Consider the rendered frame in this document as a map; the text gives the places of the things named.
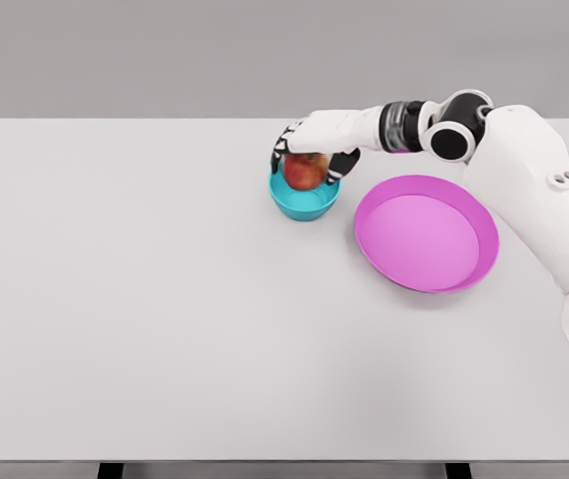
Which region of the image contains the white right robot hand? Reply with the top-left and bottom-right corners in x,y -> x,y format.
270,109 -> 362,185

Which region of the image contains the red apple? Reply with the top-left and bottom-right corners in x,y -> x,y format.
284,153 -> 330,192

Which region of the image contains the blue bowl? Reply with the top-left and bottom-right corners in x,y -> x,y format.
268,170 -> 341,223

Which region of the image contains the pink plate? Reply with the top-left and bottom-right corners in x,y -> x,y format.
353,174 -> 500,294

